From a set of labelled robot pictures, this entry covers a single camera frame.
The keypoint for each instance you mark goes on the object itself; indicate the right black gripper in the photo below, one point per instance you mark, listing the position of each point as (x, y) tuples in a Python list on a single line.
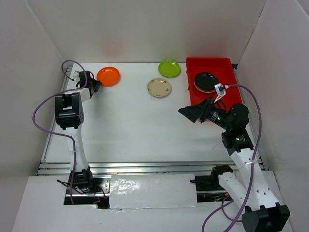
[(192, 112)]

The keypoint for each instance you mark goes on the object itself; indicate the orange plate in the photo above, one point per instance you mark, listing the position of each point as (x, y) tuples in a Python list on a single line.
[(208, 91), (108, 76)]

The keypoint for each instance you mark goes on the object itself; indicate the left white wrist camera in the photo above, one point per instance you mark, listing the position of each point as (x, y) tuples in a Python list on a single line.
[(76, 77)]

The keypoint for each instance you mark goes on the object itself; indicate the black plate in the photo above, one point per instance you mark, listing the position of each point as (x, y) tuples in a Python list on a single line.
[(205, 80)]

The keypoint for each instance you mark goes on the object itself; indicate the cream plate with motifs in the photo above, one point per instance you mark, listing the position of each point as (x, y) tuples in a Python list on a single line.
[(159, 87)]

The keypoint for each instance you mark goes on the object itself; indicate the lime green plate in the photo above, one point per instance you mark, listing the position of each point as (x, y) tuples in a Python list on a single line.
[(169, 68)]

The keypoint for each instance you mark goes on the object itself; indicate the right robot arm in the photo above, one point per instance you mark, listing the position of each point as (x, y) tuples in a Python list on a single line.
[(260, 210)]

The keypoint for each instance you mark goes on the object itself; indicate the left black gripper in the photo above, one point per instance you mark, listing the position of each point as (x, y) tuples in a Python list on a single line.
[(97, 85)]

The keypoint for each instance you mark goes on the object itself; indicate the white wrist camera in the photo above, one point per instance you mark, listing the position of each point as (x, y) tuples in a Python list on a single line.
[(76, 77), (220, 90)]

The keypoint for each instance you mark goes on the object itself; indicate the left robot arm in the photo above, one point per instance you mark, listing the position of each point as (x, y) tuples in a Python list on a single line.
[(69, 115)]

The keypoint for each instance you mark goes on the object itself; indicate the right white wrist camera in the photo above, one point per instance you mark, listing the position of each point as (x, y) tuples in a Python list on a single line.
[(220, 90)]

